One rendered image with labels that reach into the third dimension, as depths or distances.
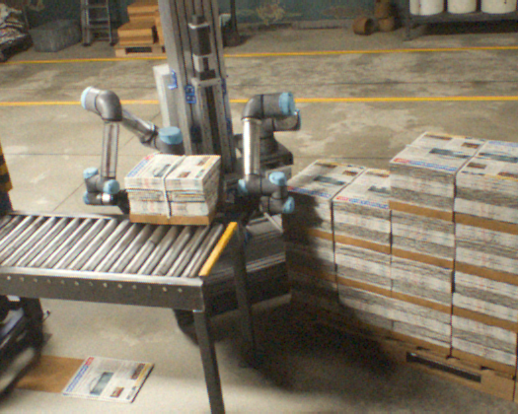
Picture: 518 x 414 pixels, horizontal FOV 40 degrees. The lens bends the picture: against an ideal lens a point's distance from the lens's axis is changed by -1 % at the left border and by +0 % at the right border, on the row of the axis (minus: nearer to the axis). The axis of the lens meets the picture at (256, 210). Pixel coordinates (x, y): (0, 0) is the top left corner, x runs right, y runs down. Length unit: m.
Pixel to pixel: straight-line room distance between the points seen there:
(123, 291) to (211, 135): 1.20
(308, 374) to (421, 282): 0.74
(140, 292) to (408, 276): 1.18
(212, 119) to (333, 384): 1.48
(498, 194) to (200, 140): 1.65
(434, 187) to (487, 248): 0.33
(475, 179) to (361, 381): 1.15
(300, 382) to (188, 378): 0.55
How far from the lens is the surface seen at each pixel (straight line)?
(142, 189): 3.21
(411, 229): 3.12
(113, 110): 3.37
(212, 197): 3.19
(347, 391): 3.42
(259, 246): 4.14
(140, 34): 9.54
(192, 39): 3.65
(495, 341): 3.25
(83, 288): 3.01
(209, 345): 2.93
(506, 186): 2.86
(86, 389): 3.67
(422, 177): 2.98
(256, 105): 3.32
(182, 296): 2.82
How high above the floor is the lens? 2.28
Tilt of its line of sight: 27 degrees down
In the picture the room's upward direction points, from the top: 7 degrees counter-clockwise
